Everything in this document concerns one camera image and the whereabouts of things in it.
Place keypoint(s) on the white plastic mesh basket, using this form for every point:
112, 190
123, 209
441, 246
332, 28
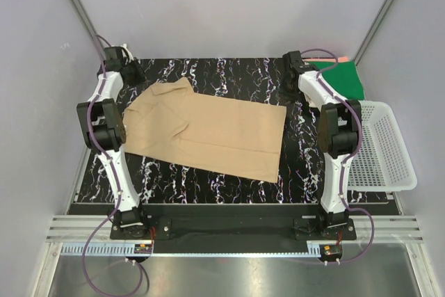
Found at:
383, 163

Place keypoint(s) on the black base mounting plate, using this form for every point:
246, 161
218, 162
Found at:
238, 224

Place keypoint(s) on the green folded t shirt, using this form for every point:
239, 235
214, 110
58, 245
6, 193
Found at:
345, 80

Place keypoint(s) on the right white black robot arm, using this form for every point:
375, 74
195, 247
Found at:
339, 135

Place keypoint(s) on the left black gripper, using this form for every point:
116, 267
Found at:
141, 76

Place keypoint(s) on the aluminium rail profile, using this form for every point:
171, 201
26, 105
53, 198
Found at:
73, 228

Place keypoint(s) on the small circuit board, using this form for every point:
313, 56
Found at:
331, 250
143, 248

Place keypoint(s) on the beige t shirt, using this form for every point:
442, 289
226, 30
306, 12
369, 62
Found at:
170, 122

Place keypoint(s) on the left small circuit board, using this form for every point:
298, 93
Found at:
143, 248

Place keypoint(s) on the right small circuit board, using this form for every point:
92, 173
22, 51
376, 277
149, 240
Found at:
331, 250

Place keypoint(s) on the aluminium frame post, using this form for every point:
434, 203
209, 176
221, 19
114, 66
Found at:
373, 29
88, 26

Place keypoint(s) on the pink folded t shirt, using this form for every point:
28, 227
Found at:
342, 59

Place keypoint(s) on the right aluminium frame post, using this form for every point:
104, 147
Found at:
373, 29

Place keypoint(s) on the grey slotted cable duct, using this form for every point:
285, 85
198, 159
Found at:
165, 249

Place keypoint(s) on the left aluminium frame post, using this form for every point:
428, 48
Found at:
88, 26

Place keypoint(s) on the cream folded t shirt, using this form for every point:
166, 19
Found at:
311, 104

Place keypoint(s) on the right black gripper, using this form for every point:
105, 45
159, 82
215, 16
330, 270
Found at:
289, 97

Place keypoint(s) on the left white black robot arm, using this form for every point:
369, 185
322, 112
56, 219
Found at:
104, 133

